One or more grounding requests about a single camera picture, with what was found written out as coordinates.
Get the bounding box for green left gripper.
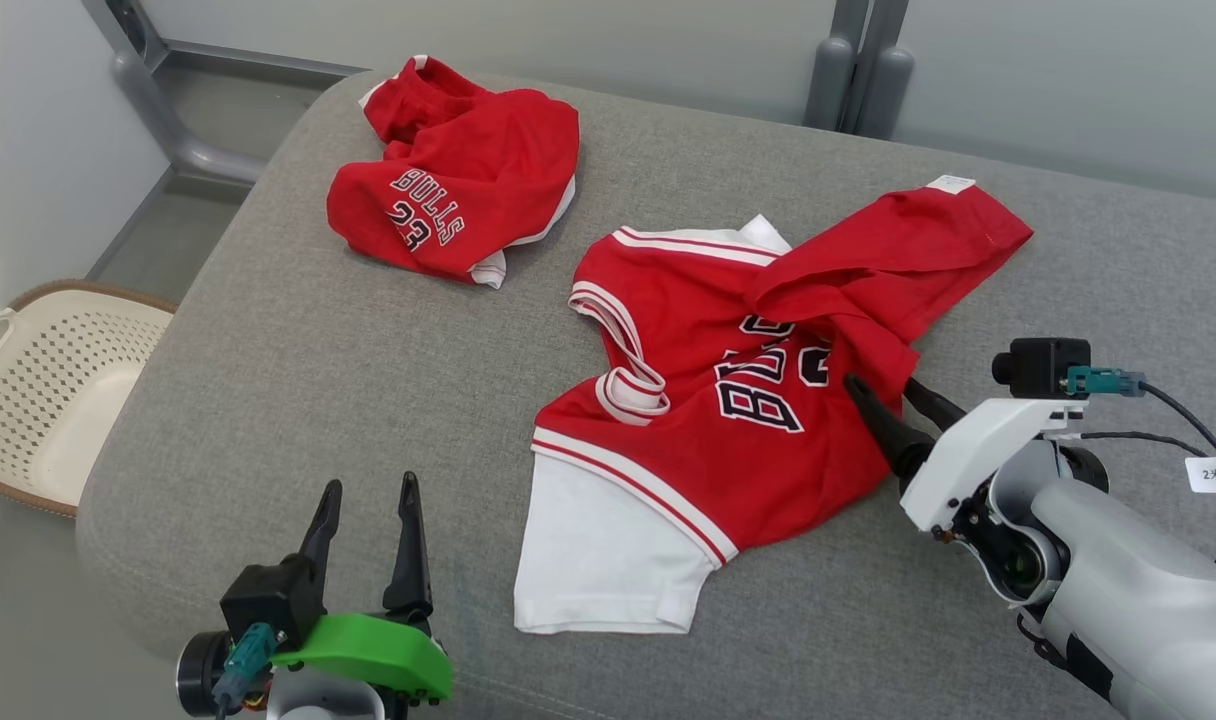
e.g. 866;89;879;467
273;472;456;701

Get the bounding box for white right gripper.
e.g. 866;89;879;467
844;373;1086;536

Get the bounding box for red white Bulls jersey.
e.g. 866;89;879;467
513;175;1035;637

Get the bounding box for red Bulls shorts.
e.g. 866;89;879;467
326;55;582;290

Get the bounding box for cream perforated laundry basket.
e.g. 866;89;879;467
0;280;178;519

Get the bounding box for left camera cable teal plug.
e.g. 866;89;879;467
212;622;278;713

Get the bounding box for camera cable teal plug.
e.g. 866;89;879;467
212;622;278;713
1066;367;1216;568

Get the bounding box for right camera cable teal plug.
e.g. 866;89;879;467
1066;367;1216;568

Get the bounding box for right gripper thin black cable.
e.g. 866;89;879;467
1053;430;1214;461

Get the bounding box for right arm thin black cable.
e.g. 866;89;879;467
1013;610;1074;676

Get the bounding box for grey partition post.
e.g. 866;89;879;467
853;0;917;142
803;0;870;132

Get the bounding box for grey metal corner frame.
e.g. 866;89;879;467
80;0;369;187

